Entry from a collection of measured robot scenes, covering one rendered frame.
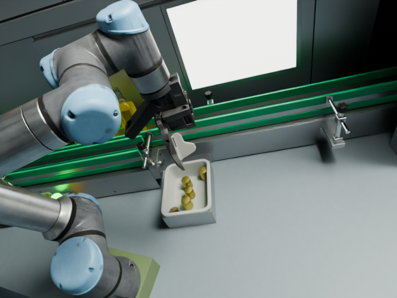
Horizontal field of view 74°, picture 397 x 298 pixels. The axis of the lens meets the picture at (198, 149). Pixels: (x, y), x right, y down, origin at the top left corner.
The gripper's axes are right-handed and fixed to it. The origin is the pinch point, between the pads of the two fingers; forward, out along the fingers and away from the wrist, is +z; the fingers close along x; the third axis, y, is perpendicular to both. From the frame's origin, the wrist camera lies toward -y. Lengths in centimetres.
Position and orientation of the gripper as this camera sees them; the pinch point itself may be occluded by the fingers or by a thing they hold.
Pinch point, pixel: (178, 149)
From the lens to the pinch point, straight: 68.5
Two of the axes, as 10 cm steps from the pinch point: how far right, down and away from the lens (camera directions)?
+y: 9.4, -3.1, -1.2
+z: 3.0, 6.4, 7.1
